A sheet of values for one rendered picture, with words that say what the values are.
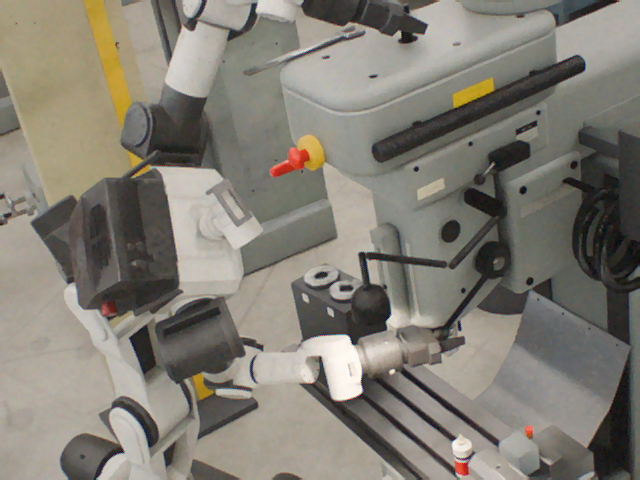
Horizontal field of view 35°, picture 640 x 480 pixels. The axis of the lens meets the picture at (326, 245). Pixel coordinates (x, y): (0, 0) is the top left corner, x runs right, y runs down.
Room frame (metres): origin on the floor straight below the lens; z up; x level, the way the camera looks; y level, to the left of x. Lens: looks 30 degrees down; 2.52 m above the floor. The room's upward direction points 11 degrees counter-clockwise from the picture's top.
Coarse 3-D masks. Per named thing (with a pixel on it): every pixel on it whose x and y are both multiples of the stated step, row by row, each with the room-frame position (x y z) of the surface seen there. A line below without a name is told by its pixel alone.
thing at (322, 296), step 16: (320, 272) 2.21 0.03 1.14; (336, 272) 2.20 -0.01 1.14; (304, 288) 2.17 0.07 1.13; (320, 288) 2.15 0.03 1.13; (336, 288) 2.12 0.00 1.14; (352, 288) 2.12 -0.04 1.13; (304, 304) 2.17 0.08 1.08; (320, 304) 2.11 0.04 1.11; (336, 304) 2.07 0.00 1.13; (304, 320) 2.18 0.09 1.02; (320, 320) 2.12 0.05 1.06; (336, 320) 2.06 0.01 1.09; (352, 320) 2.04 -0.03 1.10; (304, 336) 2.20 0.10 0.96; (320, 336) 2.14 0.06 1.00; (352, 336) 2.03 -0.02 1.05
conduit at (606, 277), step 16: (592, 192) 1.68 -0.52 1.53; (608, 192) 1.68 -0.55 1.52; (592, 208) 1.62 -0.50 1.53; (608, 208) 1.61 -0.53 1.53; (576, 224) 1.64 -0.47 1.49; (608, 224) 1.58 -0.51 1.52; (576, 240) 1.62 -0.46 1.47; (608, 240) 1.55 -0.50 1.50; (624, 240) 1.69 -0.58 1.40; (576, 256) 1.62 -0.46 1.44; (608, 256) 1.55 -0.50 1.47; (624, 256) 1.67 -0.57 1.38; (592, 272) 1.61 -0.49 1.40; (608, 272) 1.55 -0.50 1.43; (624, 272) 1.62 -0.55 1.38; (608, 288) 1.56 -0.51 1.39; (624, 288) 1.58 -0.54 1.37
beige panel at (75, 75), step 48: (0, 0) 3.11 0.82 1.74; (48, 0) 3.18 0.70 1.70; (96, 0) 3.24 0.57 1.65; (0, 48) 3.09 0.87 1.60; (48, 48) 3.16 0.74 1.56; (96, 48) 3.22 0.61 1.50; (48, 96) 3.13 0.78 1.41; (96, 96) 3.20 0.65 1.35; (144, 96) 3.28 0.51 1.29; (48, 144) 3.11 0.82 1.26; (96, 144) 3.18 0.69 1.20; (48, 192) 3.09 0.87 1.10; (192, 384) 3.22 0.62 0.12
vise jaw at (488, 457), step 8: (488, 448) 1.56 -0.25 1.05; (480, 456) 1.54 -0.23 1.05; (488, 456) 1.54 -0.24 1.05; (496, 456) 1.54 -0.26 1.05; (472, 464) 1.54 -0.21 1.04; (480, 464) 1.53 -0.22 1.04; (488, 464) 1.52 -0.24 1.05; (496, 464) 1.51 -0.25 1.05; (504, 464) 1.51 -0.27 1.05; (512, 464) 1.51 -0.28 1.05; (472, 472) 1.53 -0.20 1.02; (480, 472) 1.51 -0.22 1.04; (488, 472) 1.50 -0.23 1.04; (496, 472) 1.49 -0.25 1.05; (504, 472) 1.49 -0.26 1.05; (512, 472) 1.48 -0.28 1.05; (520, 472) 1.48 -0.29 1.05
